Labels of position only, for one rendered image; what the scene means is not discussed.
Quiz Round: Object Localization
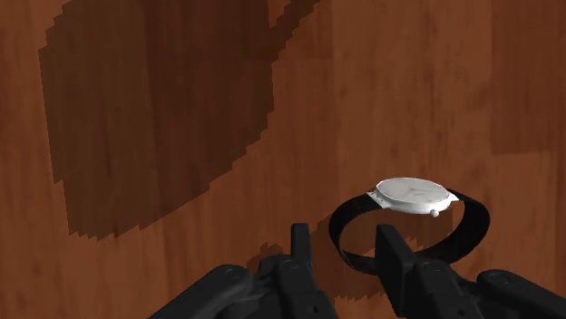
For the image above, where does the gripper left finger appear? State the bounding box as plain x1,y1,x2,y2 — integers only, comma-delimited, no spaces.
148,222,339,319

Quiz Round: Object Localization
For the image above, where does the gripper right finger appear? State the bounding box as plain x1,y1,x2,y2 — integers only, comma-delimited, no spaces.
375,223,566,319

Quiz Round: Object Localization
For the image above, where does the white wristwatch with black strap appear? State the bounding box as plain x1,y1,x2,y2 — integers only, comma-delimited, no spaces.
328,177,491,276

